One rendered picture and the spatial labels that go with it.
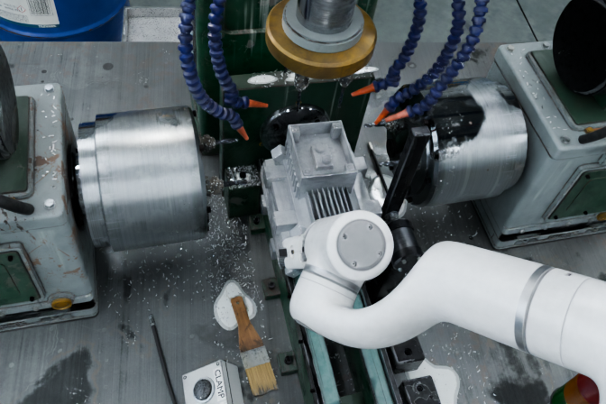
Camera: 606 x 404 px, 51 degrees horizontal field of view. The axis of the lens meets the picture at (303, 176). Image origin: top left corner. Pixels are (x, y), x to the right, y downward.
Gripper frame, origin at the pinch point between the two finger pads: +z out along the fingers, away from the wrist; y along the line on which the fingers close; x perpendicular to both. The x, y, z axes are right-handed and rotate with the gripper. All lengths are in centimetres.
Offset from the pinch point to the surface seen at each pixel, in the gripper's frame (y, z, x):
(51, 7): -52, 132, 98
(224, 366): -16.4, -7.6, -15.1
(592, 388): 33.2, -21.9, -25.0
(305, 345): -0.9, 8.6, -17.1
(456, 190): 32.6, 8.1, 6.3
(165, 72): -17, 61, 50
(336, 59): 6.5, -12.4, 28.2
